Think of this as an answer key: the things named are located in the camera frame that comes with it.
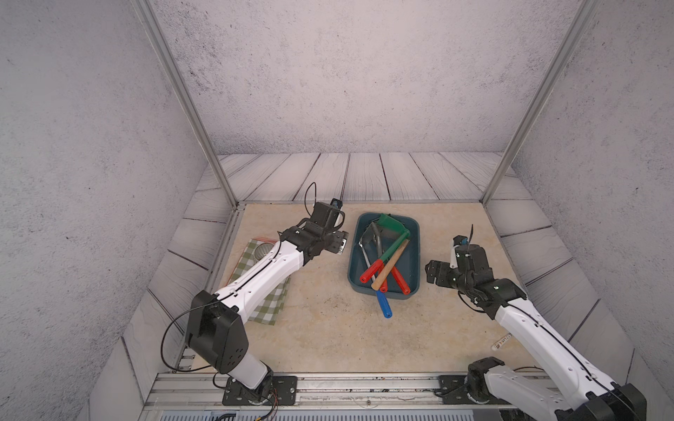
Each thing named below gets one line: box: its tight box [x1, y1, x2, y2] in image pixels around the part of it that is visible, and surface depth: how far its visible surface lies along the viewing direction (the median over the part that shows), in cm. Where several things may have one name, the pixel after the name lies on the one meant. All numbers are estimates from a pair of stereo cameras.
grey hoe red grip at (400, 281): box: [390, 265, 411, 296], surface depth 88 cm
